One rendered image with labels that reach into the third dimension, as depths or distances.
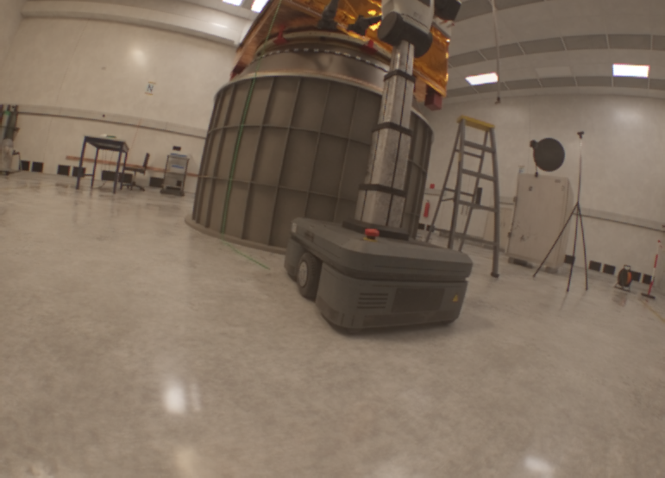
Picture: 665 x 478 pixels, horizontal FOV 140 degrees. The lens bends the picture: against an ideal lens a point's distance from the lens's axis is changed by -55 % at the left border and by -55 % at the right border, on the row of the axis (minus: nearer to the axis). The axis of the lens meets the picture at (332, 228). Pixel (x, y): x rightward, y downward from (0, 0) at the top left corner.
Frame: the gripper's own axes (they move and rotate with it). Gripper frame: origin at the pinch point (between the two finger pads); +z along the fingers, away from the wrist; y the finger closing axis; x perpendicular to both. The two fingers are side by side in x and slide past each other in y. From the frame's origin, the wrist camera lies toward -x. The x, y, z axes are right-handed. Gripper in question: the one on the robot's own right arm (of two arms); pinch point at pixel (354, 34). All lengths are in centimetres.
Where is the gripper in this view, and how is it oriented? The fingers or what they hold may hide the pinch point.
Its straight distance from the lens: 224.3
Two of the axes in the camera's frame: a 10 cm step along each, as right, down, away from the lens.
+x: -2.1, 9.5, 2.5
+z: -1.6, -2.8, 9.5
